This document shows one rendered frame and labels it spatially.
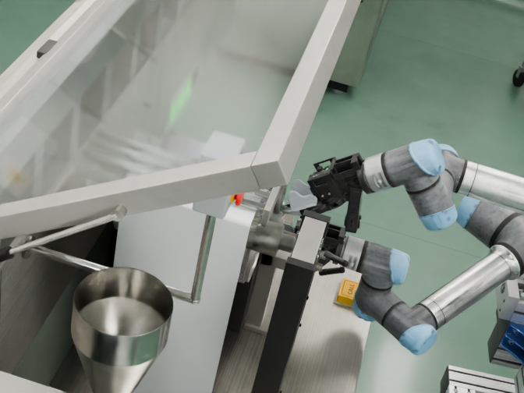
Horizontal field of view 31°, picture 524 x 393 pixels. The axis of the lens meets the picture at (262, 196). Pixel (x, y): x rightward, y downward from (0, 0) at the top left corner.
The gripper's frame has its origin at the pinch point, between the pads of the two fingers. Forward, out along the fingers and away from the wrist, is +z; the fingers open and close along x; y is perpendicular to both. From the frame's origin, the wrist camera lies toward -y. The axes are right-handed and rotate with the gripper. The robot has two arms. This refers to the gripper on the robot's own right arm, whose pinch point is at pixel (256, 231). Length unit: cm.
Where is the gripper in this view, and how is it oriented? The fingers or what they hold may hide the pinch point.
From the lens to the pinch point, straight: 222.7
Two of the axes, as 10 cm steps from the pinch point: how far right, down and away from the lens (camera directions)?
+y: 1.8, -7.8, -5.9
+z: -9.5, -2.9, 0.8
